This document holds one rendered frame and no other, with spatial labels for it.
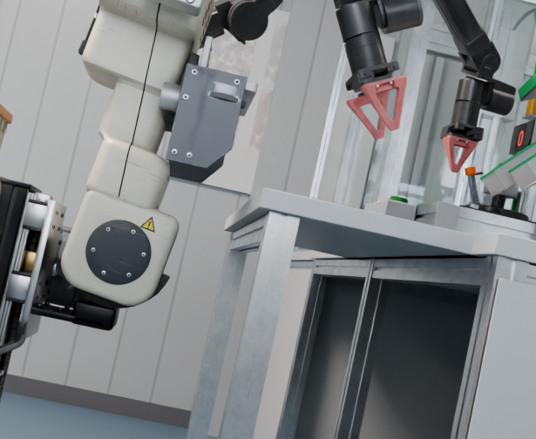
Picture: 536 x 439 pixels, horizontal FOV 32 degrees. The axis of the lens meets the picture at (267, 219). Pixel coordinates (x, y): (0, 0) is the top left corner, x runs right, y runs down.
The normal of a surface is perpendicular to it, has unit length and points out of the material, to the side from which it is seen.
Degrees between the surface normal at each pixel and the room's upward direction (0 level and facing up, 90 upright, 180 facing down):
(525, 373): 90
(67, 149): 90
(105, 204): 90
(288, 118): 90
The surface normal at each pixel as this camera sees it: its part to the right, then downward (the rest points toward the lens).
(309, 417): 0.12, -0.04
